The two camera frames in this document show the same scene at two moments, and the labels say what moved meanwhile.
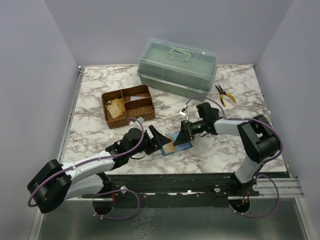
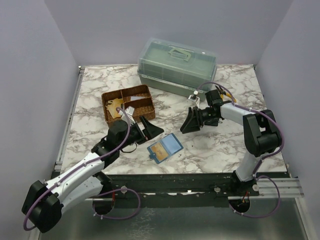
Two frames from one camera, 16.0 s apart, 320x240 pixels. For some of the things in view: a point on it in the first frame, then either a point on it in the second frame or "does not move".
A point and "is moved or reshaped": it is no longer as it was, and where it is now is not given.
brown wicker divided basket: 138,102 does not move
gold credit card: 169,147 -> 112,108
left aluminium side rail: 71,113 does not move
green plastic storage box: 179,68 does not move
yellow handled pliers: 222,93 does not move
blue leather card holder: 178,147 is moved or reshaped
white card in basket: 136,98 does not move
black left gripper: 159,140 -> 150,131
